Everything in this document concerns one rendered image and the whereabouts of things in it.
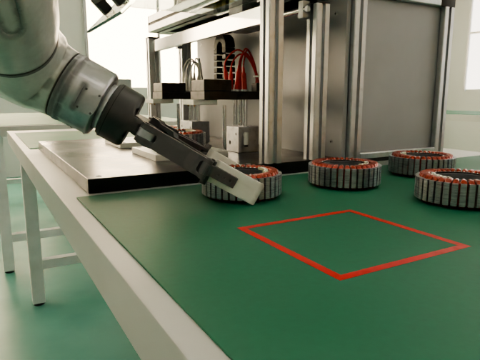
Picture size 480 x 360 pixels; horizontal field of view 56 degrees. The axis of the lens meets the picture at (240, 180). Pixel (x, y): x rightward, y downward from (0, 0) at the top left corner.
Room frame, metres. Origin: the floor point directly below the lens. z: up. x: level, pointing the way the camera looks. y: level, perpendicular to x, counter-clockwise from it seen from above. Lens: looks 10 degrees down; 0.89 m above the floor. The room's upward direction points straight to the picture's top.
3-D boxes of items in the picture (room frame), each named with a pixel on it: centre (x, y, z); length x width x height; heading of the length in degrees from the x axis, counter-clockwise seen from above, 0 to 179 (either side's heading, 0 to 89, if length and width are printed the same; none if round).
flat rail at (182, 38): (1.07, 0.10, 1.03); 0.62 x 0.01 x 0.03; 30
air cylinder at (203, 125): (1.20, 0.12, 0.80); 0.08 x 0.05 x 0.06; 30
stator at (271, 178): (0.62, 0.00, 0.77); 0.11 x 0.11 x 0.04
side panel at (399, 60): (0.94, -0.32, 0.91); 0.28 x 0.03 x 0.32; 120
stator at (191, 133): (0.92, 0.13, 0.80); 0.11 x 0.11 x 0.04
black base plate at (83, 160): (1.03, 0.17, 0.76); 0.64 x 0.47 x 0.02; 30
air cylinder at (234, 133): (0.99, 0.00, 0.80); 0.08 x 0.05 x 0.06; 30
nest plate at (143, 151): (0.92, 0.13, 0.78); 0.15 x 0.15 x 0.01; 30
